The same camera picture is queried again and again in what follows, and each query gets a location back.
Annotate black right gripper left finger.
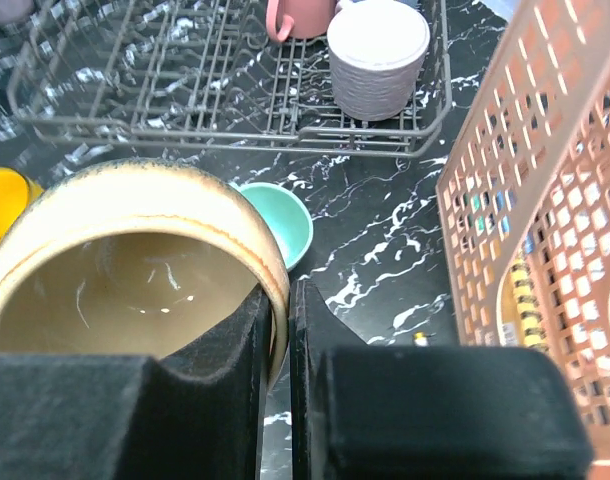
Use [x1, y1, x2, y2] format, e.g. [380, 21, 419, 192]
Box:
[0, 288, 271, 479]

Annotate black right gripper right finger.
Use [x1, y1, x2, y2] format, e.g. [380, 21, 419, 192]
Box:
[289, 280, 594, 479]

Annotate tan brown mug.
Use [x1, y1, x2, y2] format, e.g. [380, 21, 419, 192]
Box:
[0, 159, 289, 382]

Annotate lilac ceramic mug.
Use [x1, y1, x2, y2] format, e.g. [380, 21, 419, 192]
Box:
[327, 1, 431, 121]

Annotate pink mug white inside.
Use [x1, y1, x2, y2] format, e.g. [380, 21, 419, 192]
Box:
[265, 0, 337, 43]

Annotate white yellow marker pen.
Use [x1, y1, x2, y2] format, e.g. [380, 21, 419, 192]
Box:
[414, 332, 429, 347]

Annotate teal green cup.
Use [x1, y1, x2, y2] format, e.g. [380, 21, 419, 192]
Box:
[229, 182, 314, 272]

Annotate yellow mug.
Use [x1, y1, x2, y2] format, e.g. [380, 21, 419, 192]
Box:
[0, 167, 43, 241]

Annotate peach plastic file organizer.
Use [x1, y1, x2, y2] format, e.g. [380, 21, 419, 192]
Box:
[437, 1, 610, 465]

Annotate grey wire dish rack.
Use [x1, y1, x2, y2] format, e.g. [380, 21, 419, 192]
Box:
[7, 1, 452, 157]

